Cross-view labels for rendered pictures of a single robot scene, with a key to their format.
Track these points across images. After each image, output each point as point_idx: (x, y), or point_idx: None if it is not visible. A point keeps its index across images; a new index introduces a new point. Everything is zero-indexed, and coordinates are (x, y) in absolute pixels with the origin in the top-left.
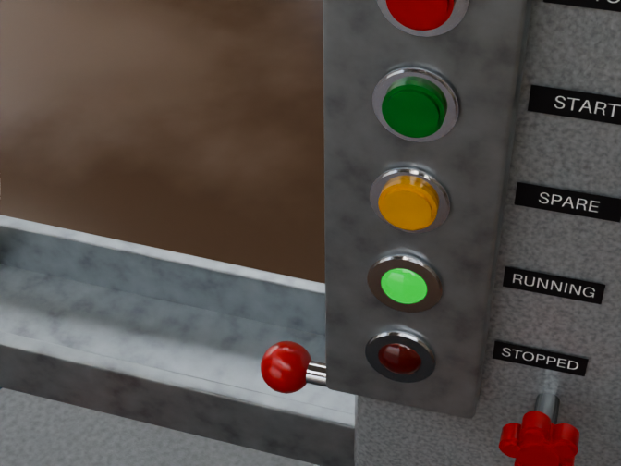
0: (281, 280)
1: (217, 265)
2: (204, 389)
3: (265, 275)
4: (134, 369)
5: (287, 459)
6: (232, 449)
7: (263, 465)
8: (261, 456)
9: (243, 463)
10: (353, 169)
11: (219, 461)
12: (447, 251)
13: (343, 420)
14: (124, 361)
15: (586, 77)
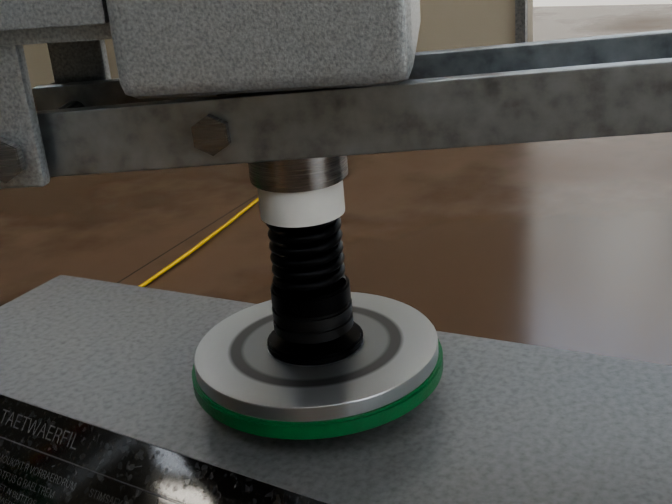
0: (551, 68)
1: (626, 62)
2: (559, 39)
3: (570, 67)
4: (626, 34)
5: (584, 474)
6: (657, 471)
7: (608, 464)
8: (617, 472)
9: (633, 461)
10: None
11: (663, 458)
12: None
13: (441, 50)
14: (639, 34)
15: None
